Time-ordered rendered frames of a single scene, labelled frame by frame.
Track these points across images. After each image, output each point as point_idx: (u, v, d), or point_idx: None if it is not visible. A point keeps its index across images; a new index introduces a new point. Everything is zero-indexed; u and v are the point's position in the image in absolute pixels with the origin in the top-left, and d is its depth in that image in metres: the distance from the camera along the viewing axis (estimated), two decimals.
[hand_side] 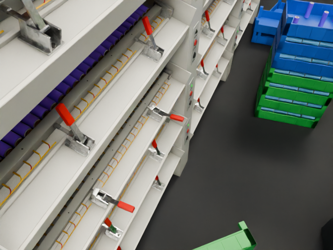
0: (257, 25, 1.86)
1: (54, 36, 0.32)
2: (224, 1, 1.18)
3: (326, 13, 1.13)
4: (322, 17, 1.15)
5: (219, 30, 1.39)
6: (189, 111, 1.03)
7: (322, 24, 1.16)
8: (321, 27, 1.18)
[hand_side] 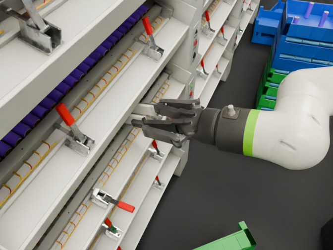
0: (257, 25, 1.86)
1: (54, 36, 0.32)
2: (224, 1, 1.18)
3: (326, 13, 1.13)
4: (322, 17, 1.15)
5: (219, 30, 1.39)
6: None
7: (322, 24, 1.16)
8: (321, 27, 1.18)
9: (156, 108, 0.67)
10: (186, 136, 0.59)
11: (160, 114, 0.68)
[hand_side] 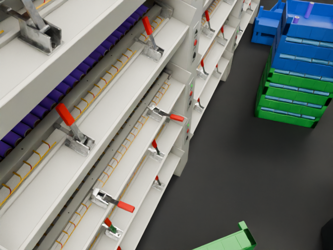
0: (257, 25, 1.86)
1: (54, 36, 0.32)
2: (224, 1, 1.18)
3: None
4: None
5: (219, 30, 1.39)
6: (189, 111, 1.03)
7: None
8: None
9: None
10: None
11: None
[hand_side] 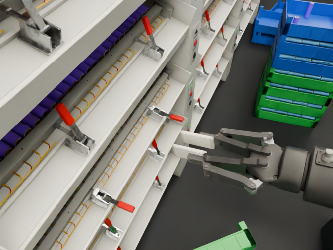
0: (257, 25, 1.86)
1: (54, 36, 0.32)
2: (224, 1, 1.18)
3: None
4: None
5: (219, 30, 1.39)
6: (189, 111, 1.03)
7: None
8: None
9: (217, 140, 0.56)
10: (262, 181, 0.48)
11: (221, 147, 0.56)
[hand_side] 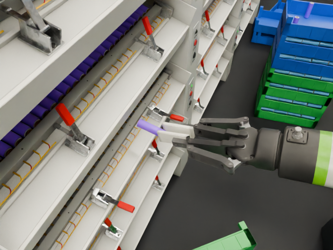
0: (257, 25, 1.86)
1: (54, 36, 0.32)
2: (224, 1, 1.18)
3: None
4: None
5: (219, 30, 1.39)
6: (189, 111, 1.03)
7: None
8: None
9: (196, 130, 0.59)
10: (240, 161, 0.51)
11: (201, 136, 0.59)
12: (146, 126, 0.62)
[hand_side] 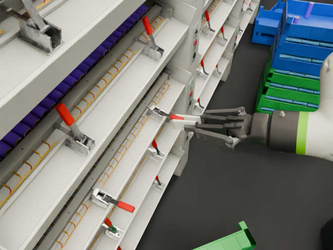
0: (257, 25, 1.86)
1: (54, 36, 0.32)
2: (224, 1, 1.18)
3: None
4: None
5: (219, 30, 1.39)
6: (189, 111, 1.03)
7: None
8: None
9: (200, 129, 0.71)
10: None
11: (203, 124, 0.70)
12: None
